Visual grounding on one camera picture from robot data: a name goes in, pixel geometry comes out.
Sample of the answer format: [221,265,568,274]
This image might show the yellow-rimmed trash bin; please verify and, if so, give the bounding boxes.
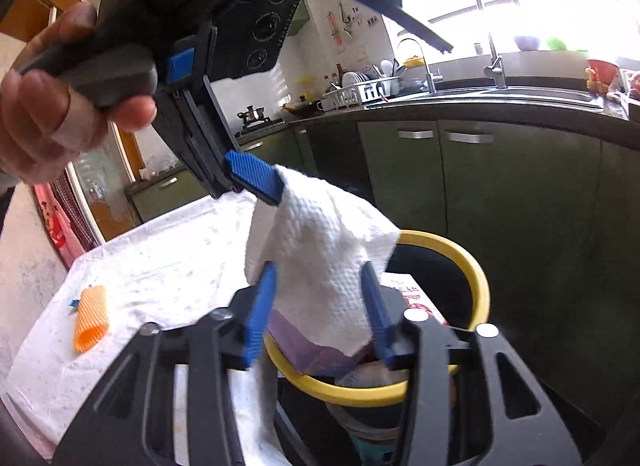
[262,230,491,466]

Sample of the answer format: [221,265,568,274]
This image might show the red and white carton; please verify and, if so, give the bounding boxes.
[382,272,446,327]

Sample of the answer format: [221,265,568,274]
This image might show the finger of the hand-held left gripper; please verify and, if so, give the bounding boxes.
[155,73,286,207]

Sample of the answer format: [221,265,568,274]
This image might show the white paper towel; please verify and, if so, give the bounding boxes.
[244,164,402,356]

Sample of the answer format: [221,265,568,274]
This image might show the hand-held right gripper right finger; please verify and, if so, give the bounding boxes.
[360,261,583,466]

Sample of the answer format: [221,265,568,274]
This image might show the tall steel faucet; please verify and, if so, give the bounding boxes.
[475,0,521,89]

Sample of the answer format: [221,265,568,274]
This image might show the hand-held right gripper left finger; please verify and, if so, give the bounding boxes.
[52,262,278,466]

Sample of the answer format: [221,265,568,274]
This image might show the dark green kitchen cabinets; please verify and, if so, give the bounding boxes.
[125,106,640,447]

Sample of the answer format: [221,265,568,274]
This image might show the gas stove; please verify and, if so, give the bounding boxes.
[234,118,288,141]

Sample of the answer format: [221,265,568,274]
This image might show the steel pot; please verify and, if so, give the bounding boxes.
[237,106,273,129]

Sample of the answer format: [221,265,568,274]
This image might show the white dish rack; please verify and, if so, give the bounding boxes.
[320,73,401,111]

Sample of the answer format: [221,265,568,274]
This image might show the steel sink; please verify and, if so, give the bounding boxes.
[370,86,608,109]

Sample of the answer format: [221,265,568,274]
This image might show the white printed tablecloth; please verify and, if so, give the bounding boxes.
[7,191,281,466]

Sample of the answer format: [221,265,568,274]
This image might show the red checked cloth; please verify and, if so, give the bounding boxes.
[32,171,98,267]

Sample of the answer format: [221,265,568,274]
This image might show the small steel faucet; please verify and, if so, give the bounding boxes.
[397,37,443,94]

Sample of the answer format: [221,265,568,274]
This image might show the person's left hand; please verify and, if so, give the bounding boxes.
[0,0,158,187]

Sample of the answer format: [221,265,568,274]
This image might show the orange foam net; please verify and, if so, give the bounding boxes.
[72,285,110,353]

